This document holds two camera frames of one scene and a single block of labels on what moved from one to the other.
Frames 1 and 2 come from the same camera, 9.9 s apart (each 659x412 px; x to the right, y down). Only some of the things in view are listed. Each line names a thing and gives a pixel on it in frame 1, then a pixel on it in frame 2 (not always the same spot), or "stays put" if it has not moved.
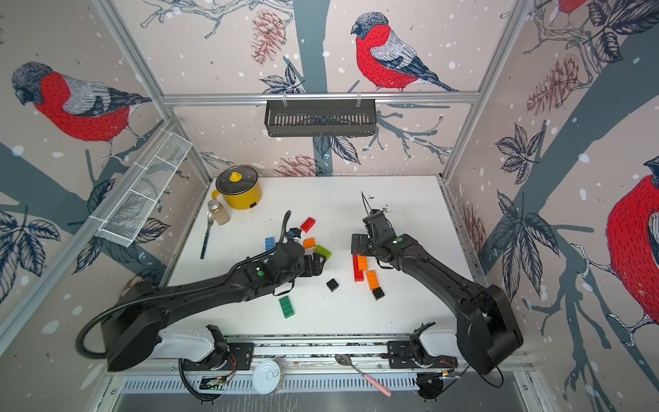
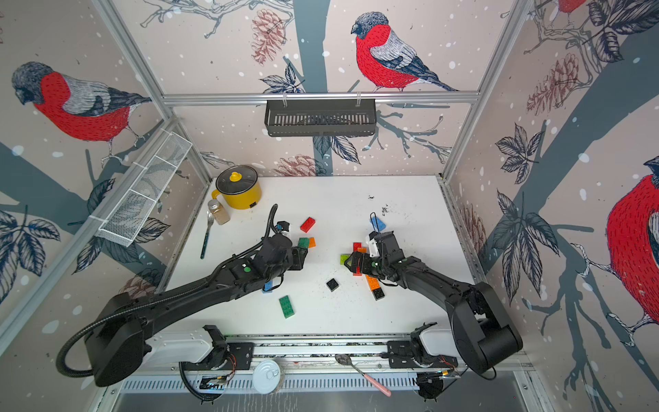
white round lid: (265, 377) stays put
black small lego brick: (332, 285) stays put
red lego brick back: (307, 226) stays put
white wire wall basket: (124, 223) stays put
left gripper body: (308, 269) -> (298, 260)
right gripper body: (367, 245) -> (375, 266)
